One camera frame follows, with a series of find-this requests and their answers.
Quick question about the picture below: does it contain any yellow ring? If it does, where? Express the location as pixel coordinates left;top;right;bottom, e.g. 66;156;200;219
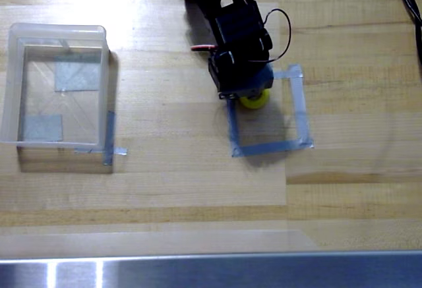
238;89;272;111

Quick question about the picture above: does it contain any clear plastic container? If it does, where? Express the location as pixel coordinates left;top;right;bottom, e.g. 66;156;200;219
0;22;110;148

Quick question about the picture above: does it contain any grey tape patch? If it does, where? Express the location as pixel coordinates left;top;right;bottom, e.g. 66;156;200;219
22;113;65;142

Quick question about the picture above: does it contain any thin black arm wire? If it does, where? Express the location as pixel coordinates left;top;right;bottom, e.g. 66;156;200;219
249;8;293;65

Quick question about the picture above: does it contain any shiny metal rail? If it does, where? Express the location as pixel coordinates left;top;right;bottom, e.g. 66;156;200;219
0;250;422;288

